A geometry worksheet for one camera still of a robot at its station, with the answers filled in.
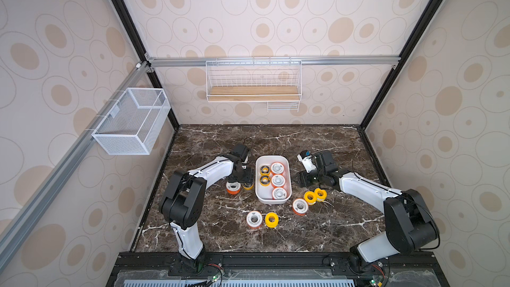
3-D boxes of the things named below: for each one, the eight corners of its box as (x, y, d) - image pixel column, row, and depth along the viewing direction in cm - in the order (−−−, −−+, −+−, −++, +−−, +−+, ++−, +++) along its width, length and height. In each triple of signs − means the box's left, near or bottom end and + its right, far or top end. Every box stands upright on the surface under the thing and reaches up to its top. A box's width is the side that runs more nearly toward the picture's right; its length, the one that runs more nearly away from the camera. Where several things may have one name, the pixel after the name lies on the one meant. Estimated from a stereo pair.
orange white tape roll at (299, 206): (293, 216, 88) (293, 214, 86) (291, 200, 92) (292, 198, 90) (308, 216, 88) (309, 214, 86) (306, 200, 92) (307, 198, 90)
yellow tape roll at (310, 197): (305, 204, 91) (306, 202, 89) (303, 193, 94) (304, 191, 92) (316, 204, 91) (317, 202, 89) (314, 193, 94) (315, 191, 92)
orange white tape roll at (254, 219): (246, 228, 84) (246, 227, 82) (247, 212, 89) (246, 210, 87) (262, 228, 84) (262, 227, 82) (261, 212, 89) (261, 210, 87)
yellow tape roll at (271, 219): (265, 227, 84) (265, 225, 83) (265, 214, 88) (265, 212, 87) (279, 227, 84) (279, 225, 83) (278, 214, 88) (278, 212, 86)
